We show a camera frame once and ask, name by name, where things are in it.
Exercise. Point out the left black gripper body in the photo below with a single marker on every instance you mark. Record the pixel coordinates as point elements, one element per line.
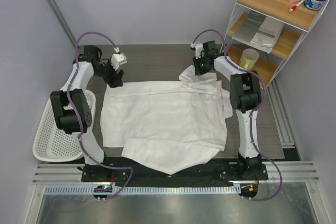
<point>106,72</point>

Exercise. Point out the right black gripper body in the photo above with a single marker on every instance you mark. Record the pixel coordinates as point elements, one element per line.
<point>200,65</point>

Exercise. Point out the white long sleeve shirt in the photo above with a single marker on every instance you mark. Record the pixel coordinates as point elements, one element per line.
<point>167,125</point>

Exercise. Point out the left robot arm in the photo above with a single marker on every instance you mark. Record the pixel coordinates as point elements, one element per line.
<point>71,109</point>

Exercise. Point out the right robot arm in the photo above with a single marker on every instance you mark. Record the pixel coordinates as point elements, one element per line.
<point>245,97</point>

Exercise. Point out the light grey booklet stack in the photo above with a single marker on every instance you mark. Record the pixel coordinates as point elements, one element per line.
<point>268,34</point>

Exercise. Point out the pale yellow cup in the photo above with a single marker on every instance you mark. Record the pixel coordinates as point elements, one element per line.
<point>248,58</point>

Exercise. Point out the white perforated plastic basket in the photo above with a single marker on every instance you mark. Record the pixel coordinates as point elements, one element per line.
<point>52,144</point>

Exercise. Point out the red white marker pen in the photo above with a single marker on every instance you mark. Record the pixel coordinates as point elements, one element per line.
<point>295,7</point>

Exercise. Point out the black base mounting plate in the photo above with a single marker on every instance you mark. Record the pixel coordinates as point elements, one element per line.
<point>217,172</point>

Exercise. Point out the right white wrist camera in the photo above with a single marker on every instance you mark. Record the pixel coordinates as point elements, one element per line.
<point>199,50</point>

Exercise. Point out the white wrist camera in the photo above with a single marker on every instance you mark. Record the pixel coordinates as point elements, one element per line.
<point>118,59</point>
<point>199,50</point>

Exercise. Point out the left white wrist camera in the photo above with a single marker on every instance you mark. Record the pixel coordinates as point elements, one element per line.
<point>118,59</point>

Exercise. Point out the white wire wooden shelf rack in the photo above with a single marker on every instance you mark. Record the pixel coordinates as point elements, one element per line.
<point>297,26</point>

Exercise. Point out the slotted grey cable duct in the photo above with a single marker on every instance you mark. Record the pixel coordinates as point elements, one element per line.
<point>98,190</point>

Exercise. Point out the grey wall corner strip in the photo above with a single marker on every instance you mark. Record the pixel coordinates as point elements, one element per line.
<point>59,16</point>

